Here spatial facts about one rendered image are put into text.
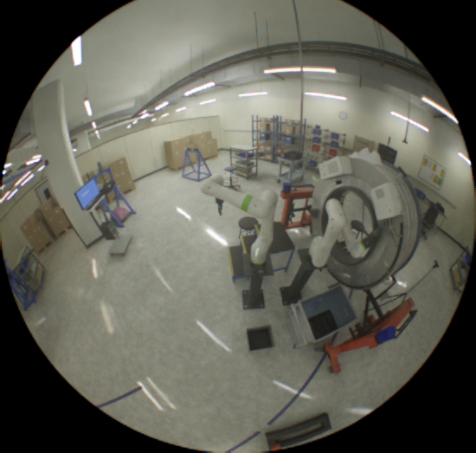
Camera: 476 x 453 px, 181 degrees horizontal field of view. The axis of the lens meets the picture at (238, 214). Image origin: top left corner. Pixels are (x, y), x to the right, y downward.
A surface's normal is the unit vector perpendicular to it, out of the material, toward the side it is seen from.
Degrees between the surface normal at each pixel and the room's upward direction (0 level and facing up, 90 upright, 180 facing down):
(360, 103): 90
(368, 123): 90
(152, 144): 90
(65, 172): 90
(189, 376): 0
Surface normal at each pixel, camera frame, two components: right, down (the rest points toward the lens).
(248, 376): -0.04, -0.80
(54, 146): 0.75, 0.37
